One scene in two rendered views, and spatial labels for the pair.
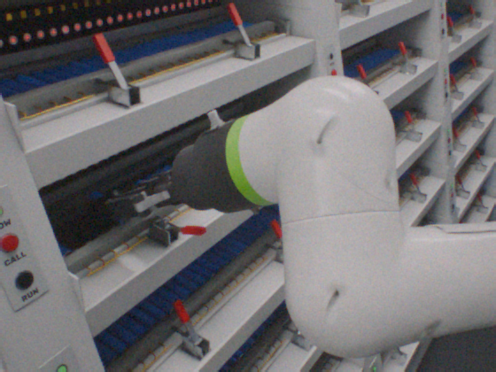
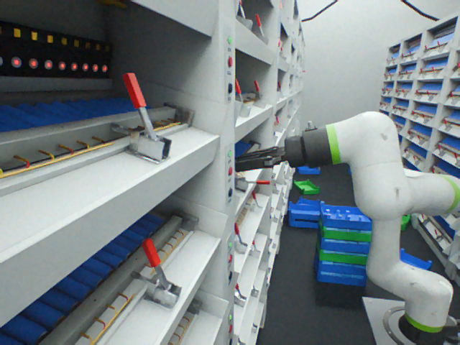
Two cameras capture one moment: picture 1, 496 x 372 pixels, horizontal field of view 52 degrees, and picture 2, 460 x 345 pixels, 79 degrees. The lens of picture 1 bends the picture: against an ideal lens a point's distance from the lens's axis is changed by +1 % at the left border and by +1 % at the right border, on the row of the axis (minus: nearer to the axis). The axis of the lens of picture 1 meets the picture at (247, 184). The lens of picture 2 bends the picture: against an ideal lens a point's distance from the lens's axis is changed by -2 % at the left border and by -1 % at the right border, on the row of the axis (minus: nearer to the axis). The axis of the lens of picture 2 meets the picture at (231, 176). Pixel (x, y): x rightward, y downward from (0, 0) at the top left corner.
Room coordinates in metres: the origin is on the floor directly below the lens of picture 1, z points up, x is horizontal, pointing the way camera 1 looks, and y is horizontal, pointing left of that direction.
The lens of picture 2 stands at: (0.00, 0.46, 1.22)
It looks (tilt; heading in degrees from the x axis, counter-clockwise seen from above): 18 degrees down; 335
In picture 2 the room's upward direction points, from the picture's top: straight up
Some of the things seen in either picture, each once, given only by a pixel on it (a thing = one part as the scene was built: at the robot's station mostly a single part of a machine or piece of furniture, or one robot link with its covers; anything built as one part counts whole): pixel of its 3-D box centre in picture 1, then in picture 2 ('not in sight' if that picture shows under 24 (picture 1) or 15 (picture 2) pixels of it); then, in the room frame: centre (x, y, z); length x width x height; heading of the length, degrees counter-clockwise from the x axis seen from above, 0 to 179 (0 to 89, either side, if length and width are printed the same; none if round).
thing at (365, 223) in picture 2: not in sight; (346, 215); (1.12, -0.87, 0.44); 0.30 x 0.20 x 0.08; 54
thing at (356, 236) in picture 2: not in sight; (345, 226); (1.12, -0.87, 0.36); 0.30 x 0.20 x 0.08; 54
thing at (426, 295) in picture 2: not in sight; (422, 297); (0.46, -0.55, 0.46); 0.16 x 0.13 x 0.19; 12
